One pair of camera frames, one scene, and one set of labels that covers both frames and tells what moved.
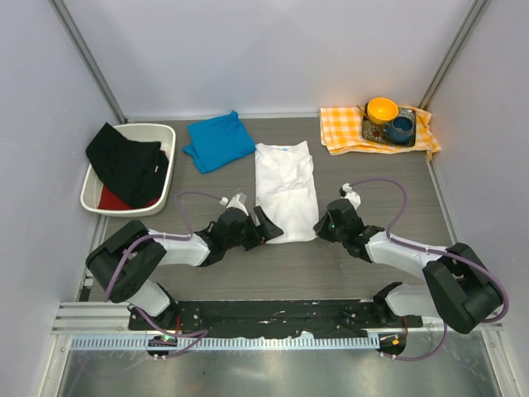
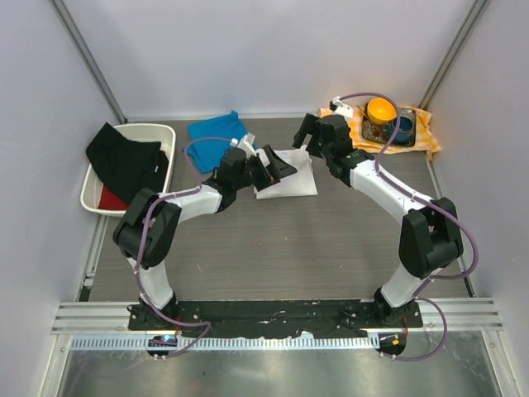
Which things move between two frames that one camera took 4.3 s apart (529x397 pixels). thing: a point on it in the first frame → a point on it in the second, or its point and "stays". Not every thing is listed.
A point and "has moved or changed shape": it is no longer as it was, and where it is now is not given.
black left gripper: (252, 230) → (261, 172)
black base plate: (216, 318) stays
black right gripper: (331, 226) → (312, 135)
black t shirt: (135, 169) stays
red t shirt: (109, 201) stays
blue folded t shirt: (216, 142) stays
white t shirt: (286, 188) has moved or changed shape
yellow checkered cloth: (340, 129) stays
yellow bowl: (382, 110) stays
